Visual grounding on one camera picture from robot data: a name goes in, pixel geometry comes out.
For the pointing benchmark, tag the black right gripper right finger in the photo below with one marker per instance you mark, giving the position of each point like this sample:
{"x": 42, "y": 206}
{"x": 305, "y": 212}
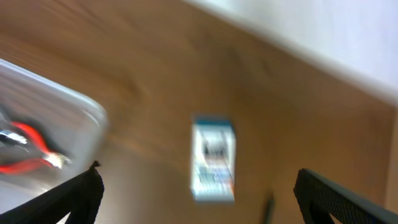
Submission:
{"x": 321, "y": 201}

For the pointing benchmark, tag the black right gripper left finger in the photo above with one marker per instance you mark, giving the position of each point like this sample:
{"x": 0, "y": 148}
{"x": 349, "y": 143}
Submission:
{"x": 78, "y": 199}

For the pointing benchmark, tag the black handled claw hammer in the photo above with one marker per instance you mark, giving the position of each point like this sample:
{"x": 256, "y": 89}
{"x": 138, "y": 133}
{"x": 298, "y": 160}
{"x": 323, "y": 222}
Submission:
{"x": 268, "y": 210}

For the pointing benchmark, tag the red black handled pliers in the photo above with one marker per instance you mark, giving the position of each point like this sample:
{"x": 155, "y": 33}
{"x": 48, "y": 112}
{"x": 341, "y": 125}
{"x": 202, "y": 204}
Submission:
{"x": 30, "y": 139}

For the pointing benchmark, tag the white teal screwdriver set box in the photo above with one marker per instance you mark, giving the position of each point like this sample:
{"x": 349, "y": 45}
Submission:
{"x": 213, "y": 158}

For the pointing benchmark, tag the clear plastic container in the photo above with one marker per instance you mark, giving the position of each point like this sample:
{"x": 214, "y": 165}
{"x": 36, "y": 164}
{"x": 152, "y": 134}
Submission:
{"x": 73, "y": 121}

